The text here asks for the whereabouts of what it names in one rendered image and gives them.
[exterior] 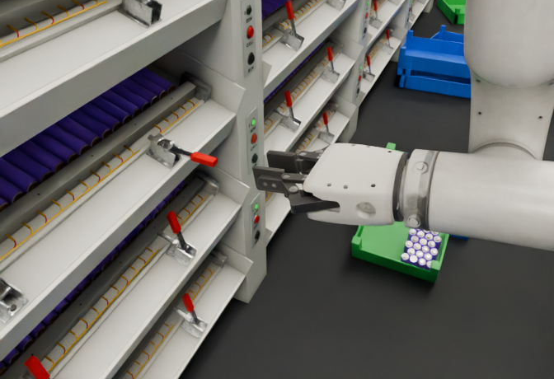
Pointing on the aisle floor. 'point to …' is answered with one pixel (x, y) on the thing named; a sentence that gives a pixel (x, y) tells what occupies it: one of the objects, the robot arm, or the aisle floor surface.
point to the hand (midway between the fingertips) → (277, 171)
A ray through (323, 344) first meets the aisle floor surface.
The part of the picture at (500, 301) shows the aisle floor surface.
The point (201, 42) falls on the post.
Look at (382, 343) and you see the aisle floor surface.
